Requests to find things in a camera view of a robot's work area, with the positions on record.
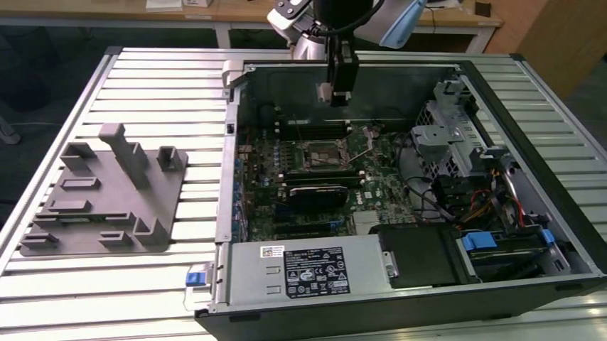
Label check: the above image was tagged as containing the green RAM stick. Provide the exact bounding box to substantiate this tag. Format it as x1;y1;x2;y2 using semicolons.
55;212;110;223

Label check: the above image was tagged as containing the silver chipset heatsink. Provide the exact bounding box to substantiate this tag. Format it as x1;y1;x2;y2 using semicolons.
352;212;382;235

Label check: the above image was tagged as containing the hard disk in blue carrier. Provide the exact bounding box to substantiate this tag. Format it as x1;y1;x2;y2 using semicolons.
455;229;556;283

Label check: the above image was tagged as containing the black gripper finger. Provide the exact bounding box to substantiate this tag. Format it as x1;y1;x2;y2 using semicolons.
327;37;360;108

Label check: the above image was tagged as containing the thin metal locking lever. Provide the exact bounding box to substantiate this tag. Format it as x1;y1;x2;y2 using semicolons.
310;154;356;169

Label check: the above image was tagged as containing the CPU socket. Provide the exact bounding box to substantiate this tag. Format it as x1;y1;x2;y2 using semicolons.
300;139;355;172

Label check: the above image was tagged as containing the metal drive cage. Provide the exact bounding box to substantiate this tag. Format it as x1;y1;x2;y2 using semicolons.
410;78;492;178

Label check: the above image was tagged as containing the grey parts rack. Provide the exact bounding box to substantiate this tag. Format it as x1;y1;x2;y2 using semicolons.
19;122;191;256

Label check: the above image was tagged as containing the black RAM slot row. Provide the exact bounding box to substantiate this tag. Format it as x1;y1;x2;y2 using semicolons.
274;118;352;140
282;169;364;188

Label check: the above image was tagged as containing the wooden cabinet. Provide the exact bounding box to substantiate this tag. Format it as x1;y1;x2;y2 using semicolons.
486;0;607;102

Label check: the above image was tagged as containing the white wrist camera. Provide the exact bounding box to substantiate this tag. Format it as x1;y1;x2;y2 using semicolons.
267;0;316;36

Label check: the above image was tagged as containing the black plastic shroud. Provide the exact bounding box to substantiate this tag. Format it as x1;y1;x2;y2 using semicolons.
368;223;480;289

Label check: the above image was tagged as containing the black expansion slot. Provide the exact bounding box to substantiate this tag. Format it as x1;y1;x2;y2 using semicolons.
274;222;334;238

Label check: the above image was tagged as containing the black graphics card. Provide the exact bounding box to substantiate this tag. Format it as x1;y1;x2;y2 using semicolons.
286;183;351;215

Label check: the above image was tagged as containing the silver power supply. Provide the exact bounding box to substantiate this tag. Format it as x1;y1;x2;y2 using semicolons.
214;237;398;310

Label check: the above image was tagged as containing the grey stand foot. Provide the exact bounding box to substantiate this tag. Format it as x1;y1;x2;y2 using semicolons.
0;114;21;146

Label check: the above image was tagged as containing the green motherboard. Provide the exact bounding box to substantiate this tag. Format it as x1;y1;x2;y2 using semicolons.
235;119;419;242

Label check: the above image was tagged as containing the black open PC case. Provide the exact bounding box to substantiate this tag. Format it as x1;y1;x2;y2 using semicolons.
183;53;607;341

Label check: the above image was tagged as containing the orange yellow wire bundle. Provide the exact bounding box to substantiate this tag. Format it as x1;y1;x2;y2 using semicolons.
458;204;492;230

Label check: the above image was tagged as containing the wooden desk white frame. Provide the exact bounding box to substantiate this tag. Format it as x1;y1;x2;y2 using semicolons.
0;0;504;54

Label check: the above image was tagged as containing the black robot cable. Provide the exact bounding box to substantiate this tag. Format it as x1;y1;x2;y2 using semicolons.
310;21;362;38

